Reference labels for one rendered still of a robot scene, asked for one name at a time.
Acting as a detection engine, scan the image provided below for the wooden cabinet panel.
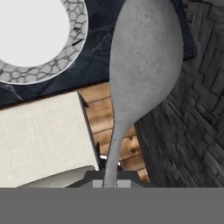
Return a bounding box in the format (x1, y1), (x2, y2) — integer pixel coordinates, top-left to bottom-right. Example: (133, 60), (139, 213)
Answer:
(77, 81), (151, 184)

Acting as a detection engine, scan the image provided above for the grey spoon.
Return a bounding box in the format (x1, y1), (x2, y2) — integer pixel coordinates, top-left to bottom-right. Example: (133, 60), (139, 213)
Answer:
(102, 0), (185, 189)

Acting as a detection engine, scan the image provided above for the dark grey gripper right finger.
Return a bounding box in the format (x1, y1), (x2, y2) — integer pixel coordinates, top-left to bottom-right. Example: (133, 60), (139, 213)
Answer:
(115, 170), (145, 189)

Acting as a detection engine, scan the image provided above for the white chair seat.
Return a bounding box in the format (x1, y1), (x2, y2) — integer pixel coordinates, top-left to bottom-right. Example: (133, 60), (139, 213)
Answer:
(0, 90), (100, 189)

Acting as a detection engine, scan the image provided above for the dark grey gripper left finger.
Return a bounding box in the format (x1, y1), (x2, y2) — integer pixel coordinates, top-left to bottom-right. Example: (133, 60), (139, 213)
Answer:
(67, 170), (107, 189)

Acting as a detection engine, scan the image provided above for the white plate with grey rim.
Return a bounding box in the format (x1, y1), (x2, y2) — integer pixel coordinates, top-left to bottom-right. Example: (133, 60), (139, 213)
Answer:
(0, 0), (89, 86)

